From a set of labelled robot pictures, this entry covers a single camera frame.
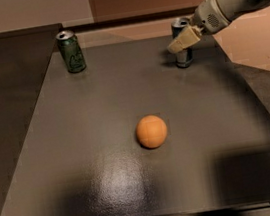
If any slim redbull can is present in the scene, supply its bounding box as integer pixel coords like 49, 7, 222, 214
171, 17, 193, 68

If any green soda can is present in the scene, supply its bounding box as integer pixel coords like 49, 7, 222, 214
56, 30, 86, 74

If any orange fruit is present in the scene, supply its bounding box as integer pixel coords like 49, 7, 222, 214
135, 115, 168, 149

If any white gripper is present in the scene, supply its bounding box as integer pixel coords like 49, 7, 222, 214
167, 0, 231, 54

